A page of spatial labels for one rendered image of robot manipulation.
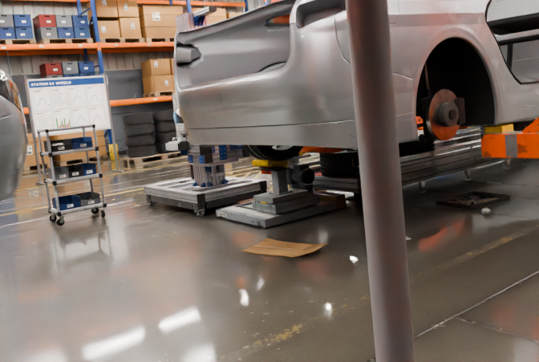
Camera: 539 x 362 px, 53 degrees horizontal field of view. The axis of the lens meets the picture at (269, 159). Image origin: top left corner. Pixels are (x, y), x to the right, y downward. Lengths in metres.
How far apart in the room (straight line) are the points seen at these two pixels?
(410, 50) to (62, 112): 8.28
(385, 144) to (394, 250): 0.07
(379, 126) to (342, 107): 2.43
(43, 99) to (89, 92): 0.84
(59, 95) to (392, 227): 10.33
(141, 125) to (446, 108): 9.28
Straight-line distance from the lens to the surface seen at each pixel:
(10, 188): 2.36
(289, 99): 2.88
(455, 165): 5.92
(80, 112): 10.71
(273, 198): 4.62
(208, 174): 5.70
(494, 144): 3.88
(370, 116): 0.37
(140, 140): 12.03
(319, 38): 2.80
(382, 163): 0.37
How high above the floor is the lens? 1.04
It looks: 6 degrees down
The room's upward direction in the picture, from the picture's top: 6 degrees counter-clockwise
